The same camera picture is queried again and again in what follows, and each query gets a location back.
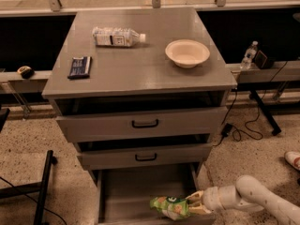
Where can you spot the white shoe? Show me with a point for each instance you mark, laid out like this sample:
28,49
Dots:
293,158

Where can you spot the black box on ledge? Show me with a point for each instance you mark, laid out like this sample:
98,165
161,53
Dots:
262,61

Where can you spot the white paper bowl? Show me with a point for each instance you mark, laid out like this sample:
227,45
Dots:
186,53

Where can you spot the grey drawer cabinet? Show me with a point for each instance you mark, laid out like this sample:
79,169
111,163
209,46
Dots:
140,78

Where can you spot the green rice chip bag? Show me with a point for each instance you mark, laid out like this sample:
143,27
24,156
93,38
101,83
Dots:
171,207

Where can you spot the black yellow tape measure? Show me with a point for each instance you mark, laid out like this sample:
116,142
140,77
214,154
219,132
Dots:
26,72

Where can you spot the black chair frame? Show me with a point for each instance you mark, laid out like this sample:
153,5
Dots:
40,187

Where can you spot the grey top drawer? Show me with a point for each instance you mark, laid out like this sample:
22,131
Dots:
135,125

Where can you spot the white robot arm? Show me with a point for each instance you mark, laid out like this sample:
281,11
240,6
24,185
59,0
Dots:
247,194

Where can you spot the grey open bottom drawer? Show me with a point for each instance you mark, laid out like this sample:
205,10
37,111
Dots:
124,195

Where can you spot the dark blue snack bar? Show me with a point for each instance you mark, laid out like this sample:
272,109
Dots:
80,68

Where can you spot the small background water bottle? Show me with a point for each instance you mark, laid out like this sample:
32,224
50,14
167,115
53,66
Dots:
249,55

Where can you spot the clear plastic water bottle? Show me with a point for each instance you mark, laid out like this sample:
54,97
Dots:
117,37

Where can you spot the grey middle drawer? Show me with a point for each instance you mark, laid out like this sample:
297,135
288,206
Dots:
144,156

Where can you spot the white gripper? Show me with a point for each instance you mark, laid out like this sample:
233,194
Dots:
211,199

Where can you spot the black table leg stand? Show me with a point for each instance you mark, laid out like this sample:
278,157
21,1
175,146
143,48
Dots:
268,110

